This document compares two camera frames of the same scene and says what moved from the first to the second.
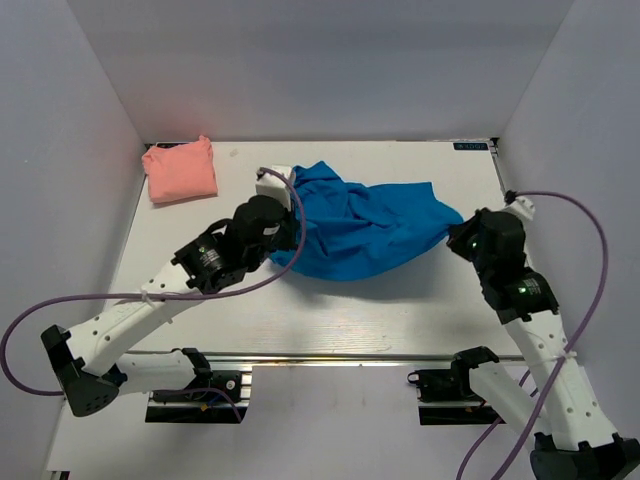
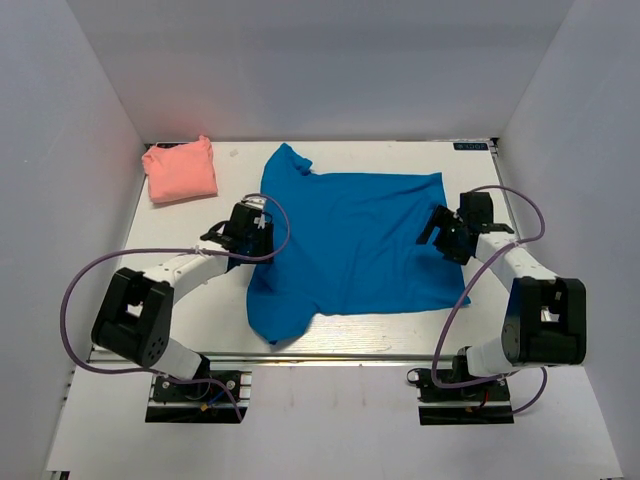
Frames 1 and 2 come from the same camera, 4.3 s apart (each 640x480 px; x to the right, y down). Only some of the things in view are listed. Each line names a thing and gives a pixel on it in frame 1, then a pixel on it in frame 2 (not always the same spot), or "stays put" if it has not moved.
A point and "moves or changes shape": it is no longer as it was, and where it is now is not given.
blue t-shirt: (354, 231) moves or changes shape
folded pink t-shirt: (180, 172) stays put
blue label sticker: (470, 146) stays put
